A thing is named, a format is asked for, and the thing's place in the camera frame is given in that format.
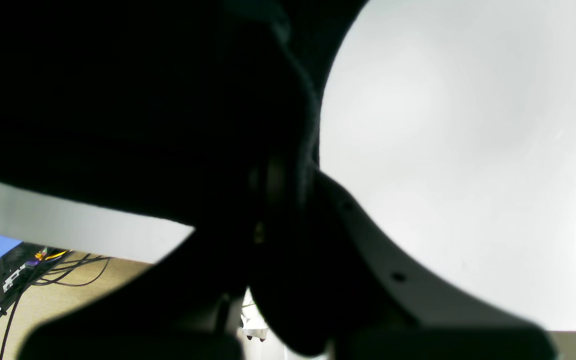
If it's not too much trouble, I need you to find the yellow cable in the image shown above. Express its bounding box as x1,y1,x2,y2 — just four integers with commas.
35,250,71,262

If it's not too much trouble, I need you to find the black printed t-shirt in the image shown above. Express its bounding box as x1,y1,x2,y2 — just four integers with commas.
0,0,366,360

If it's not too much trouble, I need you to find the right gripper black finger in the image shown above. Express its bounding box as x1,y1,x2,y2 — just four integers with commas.
298,165,323,236

